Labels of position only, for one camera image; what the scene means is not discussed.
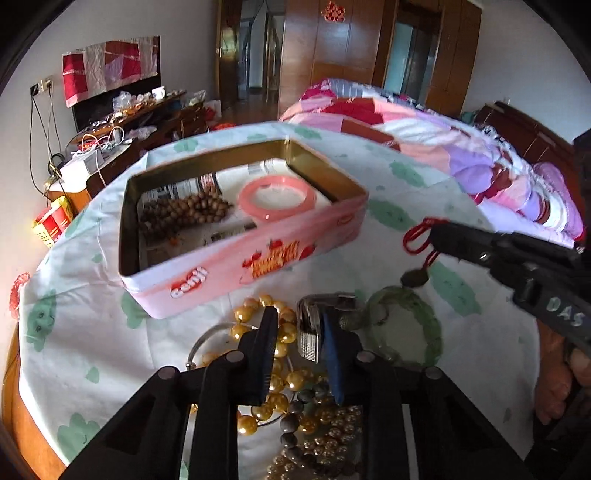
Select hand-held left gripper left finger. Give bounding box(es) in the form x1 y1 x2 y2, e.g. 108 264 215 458
60 305 280 480

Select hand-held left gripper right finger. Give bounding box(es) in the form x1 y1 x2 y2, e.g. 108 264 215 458
318 305 532 480

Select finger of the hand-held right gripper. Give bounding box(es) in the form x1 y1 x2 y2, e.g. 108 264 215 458
431 220 583 288

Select silver wristwatch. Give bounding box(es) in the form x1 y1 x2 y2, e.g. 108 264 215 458
295 293 358 365

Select red cord pendant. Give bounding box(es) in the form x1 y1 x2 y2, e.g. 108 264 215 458
401 218 451 289

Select gold pearl bracelet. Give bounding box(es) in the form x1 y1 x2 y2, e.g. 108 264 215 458
233 295 324 437

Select small pearl necklace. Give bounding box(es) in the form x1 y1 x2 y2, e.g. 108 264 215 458
270 406 365 480

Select silver bangle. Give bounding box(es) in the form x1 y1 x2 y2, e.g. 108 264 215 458
186 322 259 370

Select green jade bangle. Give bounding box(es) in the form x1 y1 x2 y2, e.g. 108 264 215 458
365 285 444 370

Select pink tin box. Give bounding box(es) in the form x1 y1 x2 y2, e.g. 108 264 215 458
117 137 369 320

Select person's right hand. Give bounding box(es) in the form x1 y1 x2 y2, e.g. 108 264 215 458
536 318 591 425

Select wooden bed headboard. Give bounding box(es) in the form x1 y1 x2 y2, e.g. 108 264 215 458
475 102 578 167

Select bed with patchwork quilt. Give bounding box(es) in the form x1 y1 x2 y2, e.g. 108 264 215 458
279 78 585 243

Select pink bangle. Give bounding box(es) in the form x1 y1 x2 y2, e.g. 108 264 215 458
238 175 318 222

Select white green cloud tablecloth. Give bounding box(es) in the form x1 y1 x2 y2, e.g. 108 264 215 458
18 121 550 480

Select wooden wardrobe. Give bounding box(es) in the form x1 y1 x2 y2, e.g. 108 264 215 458
277 0 483 118

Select yellow red carton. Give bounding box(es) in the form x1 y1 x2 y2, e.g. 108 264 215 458
31 196 75 250

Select red plastic bag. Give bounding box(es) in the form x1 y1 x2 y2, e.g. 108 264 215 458
9 272 31 321

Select cluttered wooden desk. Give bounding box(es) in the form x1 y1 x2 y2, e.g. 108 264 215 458
60 90 218 213

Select white box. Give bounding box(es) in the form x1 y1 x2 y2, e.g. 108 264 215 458
59 150 105 185

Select wooden door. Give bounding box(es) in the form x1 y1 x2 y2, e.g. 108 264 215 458
217 0 241 116

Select black television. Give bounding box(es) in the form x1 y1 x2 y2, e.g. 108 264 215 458
71 76 162 132

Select red white patchwork cloth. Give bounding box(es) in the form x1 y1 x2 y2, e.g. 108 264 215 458
62 36 161 108

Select dark bead bracelet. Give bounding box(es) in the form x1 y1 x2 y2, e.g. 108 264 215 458
277 381 333 476

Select brown wooden bead bracelet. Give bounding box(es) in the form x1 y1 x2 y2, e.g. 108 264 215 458
139 191 232 241

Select white cable bundle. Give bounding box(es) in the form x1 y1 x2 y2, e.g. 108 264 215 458
81 127 127 155

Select black cables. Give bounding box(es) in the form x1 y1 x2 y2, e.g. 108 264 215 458
28 92 65 195

